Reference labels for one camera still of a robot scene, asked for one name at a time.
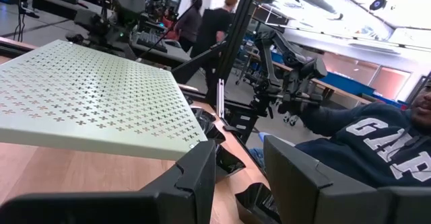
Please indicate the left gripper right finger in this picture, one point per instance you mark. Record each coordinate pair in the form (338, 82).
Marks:
(303, 190)

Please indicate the grey desk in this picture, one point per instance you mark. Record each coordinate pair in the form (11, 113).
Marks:
(175, 52)

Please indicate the green perforated metal shelf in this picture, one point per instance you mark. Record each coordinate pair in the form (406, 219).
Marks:
(84, 93)

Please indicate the black wavy mini plate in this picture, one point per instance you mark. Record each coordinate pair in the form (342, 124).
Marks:
(256, 204)

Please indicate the black keyboard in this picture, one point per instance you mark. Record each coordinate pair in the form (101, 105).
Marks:
(151, 41)

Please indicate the black overhead camera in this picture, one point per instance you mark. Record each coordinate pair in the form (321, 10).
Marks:
(378, 2)

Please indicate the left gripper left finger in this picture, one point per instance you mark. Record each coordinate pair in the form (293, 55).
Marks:
(188, 183)

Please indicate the silver frame bracket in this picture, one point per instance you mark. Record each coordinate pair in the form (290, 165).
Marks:
(221, 96)

